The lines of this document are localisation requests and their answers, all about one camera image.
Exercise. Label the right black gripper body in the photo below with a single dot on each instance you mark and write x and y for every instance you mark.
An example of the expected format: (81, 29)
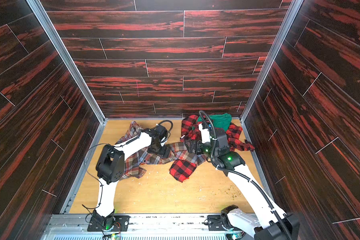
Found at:
(193, 146)

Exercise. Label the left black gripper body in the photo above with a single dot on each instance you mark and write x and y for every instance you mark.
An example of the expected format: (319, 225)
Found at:
(161, 150)

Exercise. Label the brown multicolour plaid shirt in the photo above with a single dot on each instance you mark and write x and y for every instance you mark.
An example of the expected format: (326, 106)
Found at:
(144, 156)

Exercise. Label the red black plaid shirt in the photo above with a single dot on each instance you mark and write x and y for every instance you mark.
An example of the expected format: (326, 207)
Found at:
(233, 134)

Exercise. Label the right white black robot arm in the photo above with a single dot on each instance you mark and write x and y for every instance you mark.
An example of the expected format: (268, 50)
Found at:
(270, 222)

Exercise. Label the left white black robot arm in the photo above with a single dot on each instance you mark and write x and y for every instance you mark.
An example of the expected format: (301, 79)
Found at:
(111, 167)

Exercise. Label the green cloth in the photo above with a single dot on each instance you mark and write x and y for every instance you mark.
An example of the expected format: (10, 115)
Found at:
(220, 121)

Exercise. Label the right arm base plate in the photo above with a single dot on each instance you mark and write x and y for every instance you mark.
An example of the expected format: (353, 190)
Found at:
(216, 223)

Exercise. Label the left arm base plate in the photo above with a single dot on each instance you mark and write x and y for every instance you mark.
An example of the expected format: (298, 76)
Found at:
(116, 223)

